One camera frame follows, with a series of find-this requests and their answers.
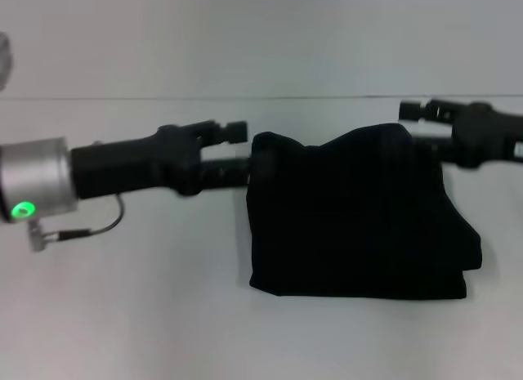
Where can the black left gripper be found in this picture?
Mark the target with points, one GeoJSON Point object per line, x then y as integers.
{"type": "Point", "coordinates": [130, 167]}

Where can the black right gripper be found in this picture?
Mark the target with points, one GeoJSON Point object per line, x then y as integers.
{"type": "Point", "coordinates": [486, 135]}

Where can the black shirt with FREE print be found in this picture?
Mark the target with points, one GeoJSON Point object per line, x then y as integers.
{"type": "Point", "coordinates": [359, 216]}

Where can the knurled silver connector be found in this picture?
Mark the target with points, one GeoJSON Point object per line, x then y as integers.
{"type": "Point", "coordinates": [34, 237]}

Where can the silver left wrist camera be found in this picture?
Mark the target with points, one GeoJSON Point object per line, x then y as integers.
{"type": "Point", "coordinates": [5, 61]}

